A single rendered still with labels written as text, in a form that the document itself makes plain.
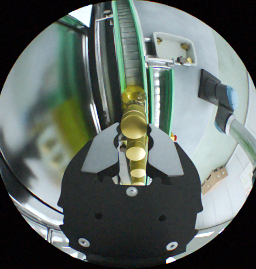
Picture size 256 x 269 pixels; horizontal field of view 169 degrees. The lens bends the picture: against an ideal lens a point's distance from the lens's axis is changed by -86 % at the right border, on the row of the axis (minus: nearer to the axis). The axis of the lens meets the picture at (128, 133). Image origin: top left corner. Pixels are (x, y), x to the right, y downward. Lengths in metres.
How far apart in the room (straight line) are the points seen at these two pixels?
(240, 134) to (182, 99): 0.41
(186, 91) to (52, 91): 0.60
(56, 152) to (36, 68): 0.14
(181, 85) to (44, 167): 0.63
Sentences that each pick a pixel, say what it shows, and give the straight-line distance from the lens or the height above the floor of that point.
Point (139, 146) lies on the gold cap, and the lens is 0.15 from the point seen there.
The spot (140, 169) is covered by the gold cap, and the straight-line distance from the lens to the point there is 0.20.
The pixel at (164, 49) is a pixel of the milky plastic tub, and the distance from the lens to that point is 0.57.
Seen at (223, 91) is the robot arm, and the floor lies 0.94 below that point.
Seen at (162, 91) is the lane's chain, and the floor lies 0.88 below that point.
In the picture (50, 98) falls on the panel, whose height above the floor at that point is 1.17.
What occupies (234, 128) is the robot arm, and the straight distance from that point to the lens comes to 0.51.
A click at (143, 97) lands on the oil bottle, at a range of 0.20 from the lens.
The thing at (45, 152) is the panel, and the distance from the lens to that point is 0.15.
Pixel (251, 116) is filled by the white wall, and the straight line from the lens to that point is 3.74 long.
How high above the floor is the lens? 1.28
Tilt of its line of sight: 57 degrees down
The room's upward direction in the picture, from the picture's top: 174 degrees counter-clockwise
